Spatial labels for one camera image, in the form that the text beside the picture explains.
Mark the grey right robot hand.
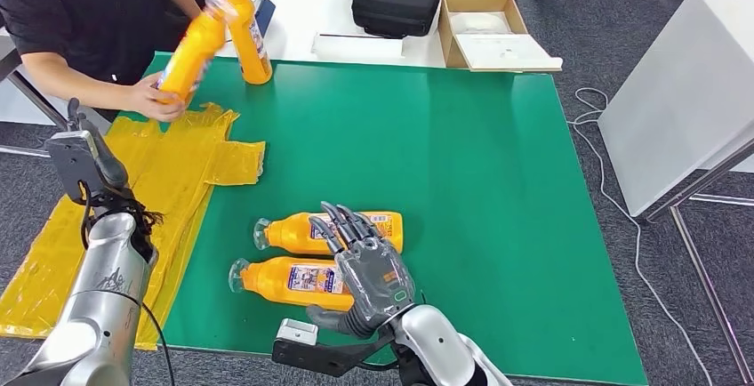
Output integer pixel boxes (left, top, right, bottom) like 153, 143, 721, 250
306, 200, 416, 339

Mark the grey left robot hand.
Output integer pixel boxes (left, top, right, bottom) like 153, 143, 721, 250
66, 97, 131, 191

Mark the person's right hand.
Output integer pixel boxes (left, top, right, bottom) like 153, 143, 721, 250
124, 72, 189, 124

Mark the orange bottle with clear cap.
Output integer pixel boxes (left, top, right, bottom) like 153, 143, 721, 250
228, 256, 357, 312
156, 0, 238, 107
213, 0, 273, 85
253, 211, 405, 256

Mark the yellow plastic sheet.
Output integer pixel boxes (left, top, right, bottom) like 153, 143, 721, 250
0, 103, 266, 352

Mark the white desk with metal leg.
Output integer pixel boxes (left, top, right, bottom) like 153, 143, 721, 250
0, 27, 68, 157

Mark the person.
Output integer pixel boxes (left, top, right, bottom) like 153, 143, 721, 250
0, 0, 237, 124

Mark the tablet with dark blue cover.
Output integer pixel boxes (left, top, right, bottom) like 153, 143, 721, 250
254, 0, 277, 36

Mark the white paper sheet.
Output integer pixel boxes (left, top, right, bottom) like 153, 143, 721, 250
310, 34, 405, 60

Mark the brown cardboard box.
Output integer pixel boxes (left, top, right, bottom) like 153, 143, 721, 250
437, 0, 564, 73

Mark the white flat board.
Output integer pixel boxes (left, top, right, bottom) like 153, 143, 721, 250
454, 34, 564, 72

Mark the black zip carrying case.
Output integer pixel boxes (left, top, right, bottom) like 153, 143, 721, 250
351, 0, 443, 40

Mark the white bag in box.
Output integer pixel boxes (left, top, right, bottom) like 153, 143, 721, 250
448, 12, 511, 36

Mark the white side table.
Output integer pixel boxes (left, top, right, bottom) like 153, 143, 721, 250
596, 0, 754, 386

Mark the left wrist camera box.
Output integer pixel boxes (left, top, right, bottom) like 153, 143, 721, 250
44, 130, 100, 203

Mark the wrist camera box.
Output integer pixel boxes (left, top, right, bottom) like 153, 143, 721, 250
277, 318, 319, 346
44, 130, 100, 203

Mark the black right camera bracket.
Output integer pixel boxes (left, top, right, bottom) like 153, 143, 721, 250
271, 330, 396, 379

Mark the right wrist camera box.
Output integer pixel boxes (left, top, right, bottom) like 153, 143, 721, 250
277, 318, 319, 346

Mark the white floor cable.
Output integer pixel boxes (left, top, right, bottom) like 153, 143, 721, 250
566, 87, 714, 386

